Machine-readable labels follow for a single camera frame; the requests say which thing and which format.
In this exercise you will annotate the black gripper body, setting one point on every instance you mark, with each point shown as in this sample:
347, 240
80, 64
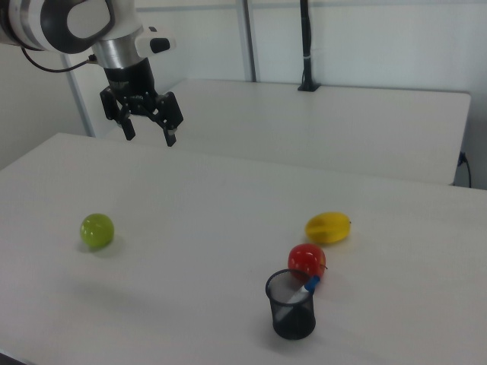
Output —
129, 81

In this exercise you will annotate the green toy apple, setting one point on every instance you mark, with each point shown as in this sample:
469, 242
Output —
97, 231

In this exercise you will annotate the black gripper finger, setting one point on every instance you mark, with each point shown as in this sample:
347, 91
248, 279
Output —
171, 114
129, 131

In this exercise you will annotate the red toy apple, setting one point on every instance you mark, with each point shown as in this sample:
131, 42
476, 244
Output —
304, 260

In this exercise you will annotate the black mesh pen holder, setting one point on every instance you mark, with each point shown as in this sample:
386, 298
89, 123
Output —
295, 323

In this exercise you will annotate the black pole with base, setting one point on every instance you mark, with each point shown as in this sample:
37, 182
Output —
306, 57

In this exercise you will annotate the white side table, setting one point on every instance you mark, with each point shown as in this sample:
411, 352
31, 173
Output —
304, 125

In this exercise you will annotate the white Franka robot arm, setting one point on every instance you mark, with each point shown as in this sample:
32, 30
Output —
57, 23

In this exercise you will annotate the white marker pen blue cap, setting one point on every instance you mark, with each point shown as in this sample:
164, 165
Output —
312, 283

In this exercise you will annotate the yellow toy starfruit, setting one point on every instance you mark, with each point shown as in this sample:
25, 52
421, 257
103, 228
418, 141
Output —
328, 228

